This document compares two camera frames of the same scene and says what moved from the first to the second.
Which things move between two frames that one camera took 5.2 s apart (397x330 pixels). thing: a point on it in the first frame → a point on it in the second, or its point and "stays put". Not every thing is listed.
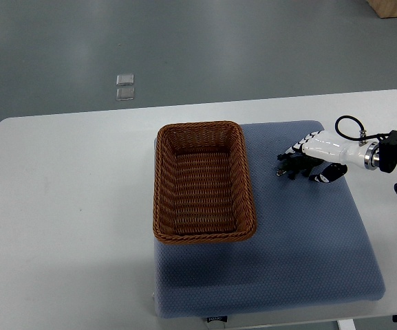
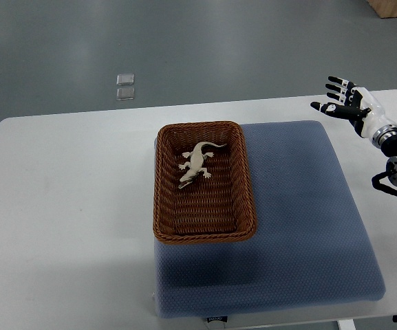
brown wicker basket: (202, 188) stays put
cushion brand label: (218, 318) stays put
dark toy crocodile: (292, 164) → (195, 166)
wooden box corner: (394, 8) stays put
